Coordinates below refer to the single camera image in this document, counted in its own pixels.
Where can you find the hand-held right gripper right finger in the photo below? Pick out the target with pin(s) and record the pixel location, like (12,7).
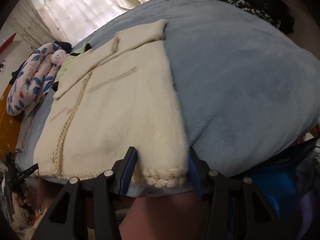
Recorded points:
(195,177)

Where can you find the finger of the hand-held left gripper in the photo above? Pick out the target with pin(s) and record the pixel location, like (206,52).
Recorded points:
(26,173)

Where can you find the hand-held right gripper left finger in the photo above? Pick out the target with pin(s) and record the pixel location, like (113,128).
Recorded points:
(127,172)

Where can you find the white knit cardigan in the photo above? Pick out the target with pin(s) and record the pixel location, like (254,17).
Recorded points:
(112,105)

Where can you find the person's left forearm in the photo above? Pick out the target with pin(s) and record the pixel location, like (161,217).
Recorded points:
(25,222)

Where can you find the person's left hand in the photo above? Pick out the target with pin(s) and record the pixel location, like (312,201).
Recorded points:
(27,200)

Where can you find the person's leg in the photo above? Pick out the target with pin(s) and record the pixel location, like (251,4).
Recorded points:
(162,217)

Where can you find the orange wooden headboard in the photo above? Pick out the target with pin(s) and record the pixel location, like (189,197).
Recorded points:
(7,120)

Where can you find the blue cloth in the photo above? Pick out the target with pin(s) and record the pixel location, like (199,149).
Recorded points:
(275,187)

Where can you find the floral quilt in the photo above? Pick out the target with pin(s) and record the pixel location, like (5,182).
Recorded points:
(30,80)

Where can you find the light green garment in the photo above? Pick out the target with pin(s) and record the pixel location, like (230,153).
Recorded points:
(65,66)

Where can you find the white cat plush toy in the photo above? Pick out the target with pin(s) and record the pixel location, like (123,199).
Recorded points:
(58,56)

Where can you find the black knit garment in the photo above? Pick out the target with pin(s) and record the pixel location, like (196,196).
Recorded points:
(65,46)

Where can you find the beige floral curtain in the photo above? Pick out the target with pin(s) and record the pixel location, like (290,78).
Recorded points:
(32,30)

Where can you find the white sheer floral curtain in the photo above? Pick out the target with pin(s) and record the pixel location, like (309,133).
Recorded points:
(87,5)

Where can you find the black and white patterned cloth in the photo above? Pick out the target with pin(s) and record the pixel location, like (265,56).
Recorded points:
(250,7)

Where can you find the black patterned clothing on chair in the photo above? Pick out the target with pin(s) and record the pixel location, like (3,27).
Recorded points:
(275,10)

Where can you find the face wall sticker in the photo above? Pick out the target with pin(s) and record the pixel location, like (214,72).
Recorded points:
(1,68)

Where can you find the red wall shelf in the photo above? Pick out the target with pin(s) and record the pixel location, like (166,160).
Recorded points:
(8,42)

